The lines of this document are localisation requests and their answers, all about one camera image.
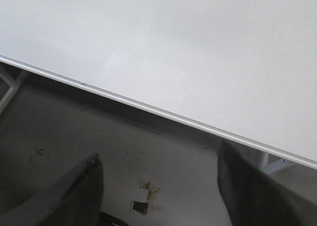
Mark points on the white table leg frame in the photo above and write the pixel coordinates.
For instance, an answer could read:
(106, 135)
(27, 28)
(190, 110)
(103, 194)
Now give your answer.
(14, 85)

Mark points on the white whiteboard with aluminium frame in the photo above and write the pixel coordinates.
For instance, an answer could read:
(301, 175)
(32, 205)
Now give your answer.
(245, 70)

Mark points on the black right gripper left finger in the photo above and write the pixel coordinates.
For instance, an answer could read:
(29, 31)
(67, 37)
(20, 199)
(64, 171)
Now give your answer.
(74, 200)

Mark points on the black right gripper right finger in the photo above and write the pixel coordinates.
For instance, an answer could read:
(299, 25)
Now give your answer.
(252, 198)

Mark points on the tape patch on floor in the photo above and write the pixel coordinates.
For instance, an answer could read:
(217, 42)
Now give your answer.
(146, 202)

